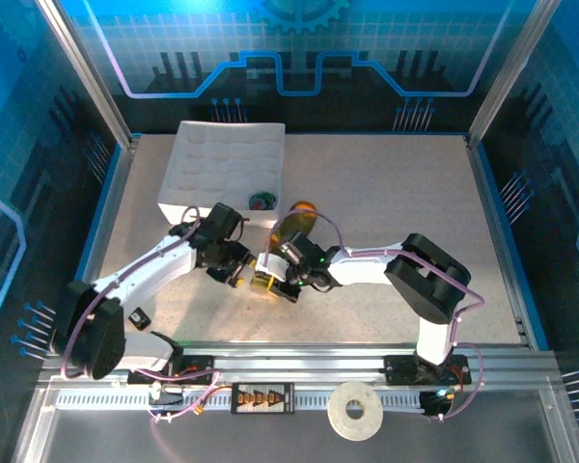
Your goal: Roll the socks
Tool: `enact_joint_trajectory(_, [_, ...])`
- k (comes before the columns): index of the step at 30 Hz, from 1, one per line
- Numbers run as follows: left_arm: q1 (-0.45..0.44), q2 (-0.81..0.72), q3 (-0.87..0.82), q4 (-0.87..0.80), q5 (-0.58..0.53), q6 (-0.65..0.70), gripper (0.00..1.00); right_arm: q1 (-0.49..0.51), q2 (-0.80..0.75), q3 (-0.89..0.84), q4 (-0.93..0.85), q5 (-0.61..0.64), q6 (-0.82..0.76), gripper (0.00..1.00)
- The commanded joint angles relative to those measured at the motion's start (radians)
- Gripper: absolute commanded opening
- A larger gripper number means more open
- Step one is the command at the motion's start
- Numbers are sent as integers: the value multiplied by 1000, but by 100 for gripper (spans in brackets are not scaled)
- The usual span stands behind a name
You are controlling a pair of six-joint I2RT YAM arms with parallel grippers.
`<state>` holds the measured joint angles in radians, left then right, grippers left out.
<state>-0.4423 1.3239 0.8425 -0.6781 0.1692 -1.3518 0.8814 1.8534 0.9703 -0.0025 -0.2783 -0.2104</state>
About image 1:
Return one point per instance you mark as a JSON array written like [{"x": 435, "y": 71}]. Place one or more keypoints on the white divided storage box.
[{"x": 222, "y": 164}]

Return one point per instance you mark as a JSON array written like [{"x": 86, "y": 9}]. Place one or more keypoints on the grey green orange sock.
[{"x": 263, "y": 201}]

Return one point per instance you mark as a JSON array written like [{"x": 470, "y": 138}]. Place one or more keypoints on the aluminium upright post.
[
  {"x": 514, "y": 72},
  {"x": 88, "y": 72}
]

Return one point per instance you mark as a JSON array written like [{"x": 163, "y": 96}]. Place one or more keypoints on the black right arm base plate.
[{"x": 400, "y": 369}]

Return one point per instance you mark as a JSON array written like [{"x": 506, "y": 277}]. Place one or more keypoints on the olive orange sock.
[{"x": 296, "y": 229}]

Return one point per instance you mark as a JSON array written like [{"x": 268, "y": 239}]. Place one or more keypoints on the black power distribution board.
[{"x": 263, "y": 398}]

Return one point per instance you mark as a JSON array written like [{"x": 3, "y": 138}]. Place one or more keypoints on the yellow power connector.
[{"x": 199, "y": 411}]

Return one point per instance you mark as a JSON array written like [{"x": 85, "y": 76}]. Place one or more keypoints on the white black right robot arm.
[{"x": 362, "y": 265}]

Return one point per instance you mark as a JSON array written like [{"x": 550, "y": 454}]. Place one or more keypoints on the aluminium side rail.
[
  {"x": 498, "y": 241},
  {"x": 119, "y": 185}
]

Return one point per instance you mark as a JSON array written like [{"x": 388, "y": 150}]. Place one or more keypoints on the small black controller board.
[
  {"x": 166, "y": 400},
  {"x": 436, "y": 402}
]

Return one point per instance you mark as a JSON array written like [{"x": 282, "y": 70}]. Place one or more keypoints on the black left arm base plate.
[{"x": 198, "y": 366}]

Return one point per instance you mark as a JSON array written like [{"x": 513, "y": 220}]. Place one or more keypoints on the white tape roll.
[{"x": 338, "y": 410}]

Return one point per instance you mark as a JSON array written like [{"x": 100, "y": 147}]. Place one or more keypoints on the aluminium frame beam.
[{"x": 294, "y": 359}]

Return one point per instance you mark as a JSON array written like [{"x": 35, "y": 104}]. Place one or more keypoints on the small black box device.
[{"x": 138, "y": 319}]

